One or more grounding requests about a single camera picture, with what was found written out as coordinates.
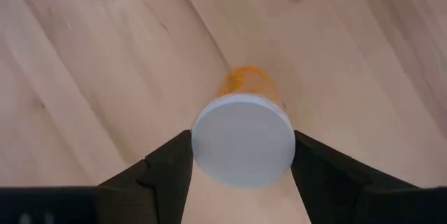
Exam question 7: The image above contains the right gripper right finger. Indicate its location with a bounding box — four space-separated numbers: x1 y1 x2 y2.
290 129 418 224

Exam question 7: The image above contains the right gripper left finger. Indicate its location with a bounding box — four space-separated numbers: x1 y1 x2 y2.
97 129 194 224

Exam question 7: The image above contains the orange pill bottle white cap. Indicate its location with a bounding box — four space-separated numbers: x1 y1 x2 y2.
190 65 297 189

